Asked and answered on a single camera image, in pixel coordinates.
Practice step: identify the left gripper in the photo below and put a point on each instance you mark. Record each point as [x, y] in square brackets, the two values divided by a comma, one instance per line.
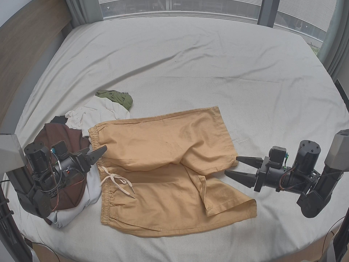
[79, 162]

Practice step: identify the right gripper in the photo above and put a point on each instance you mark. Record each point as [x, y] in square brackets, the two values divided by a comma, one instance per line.
[272, 177]

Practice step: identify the tan shorts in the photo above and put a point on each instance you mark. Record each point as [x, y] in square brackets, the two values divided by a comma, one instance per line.
[163, 146]

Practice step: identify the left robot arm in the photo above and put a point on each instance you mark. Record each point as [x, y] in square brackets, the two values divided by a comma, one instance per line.
[35, 157]

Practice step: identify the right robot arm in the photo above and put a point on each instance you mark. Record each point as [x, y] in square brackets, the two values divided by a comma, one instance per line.
[308, 157]

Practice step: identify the bed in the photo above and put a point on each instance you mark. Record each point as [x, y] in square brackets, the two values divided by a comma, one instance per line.
[190, 64]

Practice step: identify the dark brown garment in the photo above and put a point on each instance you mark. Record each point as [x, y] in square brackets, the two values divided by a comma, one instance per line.
[73, 138]

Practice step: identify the black garment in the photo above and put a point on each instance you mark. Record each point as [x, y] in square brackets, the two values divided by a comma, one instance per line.
[58, 119]

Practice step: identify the olive green garment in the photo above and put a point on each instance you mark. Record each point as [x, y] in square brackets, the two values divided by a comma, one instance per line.
[117, 98]

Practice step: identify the pale bluish white garment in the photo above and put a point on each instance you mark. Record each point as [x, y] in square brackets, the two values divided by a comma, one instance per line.
[68, 217]

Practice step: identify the blue-green curtain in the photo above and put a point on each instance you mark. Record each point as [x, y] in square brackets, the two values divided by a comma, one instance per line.
[336, 37]
[73, 1]

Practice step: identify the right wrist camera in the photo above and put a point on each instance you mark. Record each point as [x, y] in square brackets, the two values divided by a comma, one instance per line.
[278, 155]

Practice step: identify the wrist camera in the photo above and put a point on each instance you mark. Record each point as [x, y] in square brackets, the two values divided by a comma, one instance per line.
[60, 149]
[278, 155]

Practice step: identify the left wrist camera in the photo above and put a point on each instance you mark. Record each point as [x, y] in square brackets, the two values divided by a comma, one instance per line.
[60, 149]

